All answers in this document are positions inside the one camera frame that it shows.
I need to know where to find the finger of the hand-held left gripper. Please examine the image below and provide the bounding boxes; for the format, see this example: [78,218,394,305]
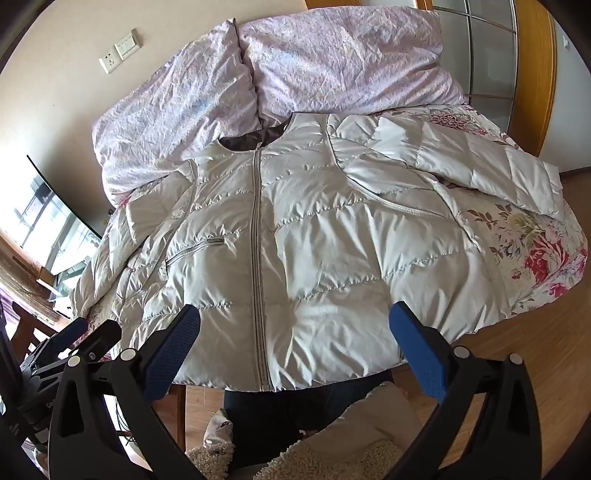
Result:
[44,318,89,358]
[69,319,123,365]

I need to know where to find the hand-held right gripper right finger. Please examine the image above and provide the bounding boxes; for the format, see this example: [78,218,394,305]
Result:
[388,301,543,480]

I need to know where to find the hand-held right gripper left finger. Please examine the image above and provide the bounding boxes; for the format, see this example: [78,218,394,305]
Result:
[48,304,204,480]

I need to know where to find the white puffer jacket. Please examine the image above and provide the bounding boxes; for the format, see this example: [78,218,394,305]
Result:
[69,112,565,393]

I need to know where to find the wooden television cabinet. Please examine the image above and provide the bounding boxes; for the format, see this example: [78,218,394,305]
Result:
[0,231,70,324]

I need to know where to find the beige fleece slippers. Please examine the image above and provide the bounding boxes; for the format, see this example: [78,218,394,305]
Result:
[187,378,444,480]

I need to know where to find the flat screen television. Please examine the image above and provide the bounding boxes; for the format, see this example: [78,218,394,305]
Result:
[0,154,103,294]

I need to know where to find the person's dark pants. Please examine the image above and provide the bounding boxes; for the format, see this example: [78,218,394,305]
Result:
[224,374,393,462]

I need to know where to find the floral bed sheet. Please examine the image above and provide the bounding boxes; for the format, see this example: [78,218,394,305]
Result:
[83,104,591,319]

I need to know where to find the wooden headboard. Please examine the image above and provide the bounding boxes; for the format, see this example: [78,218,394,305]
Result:
[507,0,559,158]

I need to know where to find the pink patterned duvet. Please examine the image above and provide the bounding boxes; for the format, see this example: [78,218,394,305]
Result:
[91,6,467,208]

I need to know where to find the frosted glass door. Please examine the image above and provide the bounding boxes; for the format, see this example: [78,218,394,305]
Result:
[434,0,520,109]

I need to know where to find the white wall socket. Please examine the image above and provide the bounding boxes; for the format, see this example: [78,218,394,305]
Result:
[98,46,122,75]

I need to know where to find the white wall switch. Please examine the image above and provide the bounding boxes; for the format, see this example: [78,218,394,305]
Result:
[115,28,140,61]

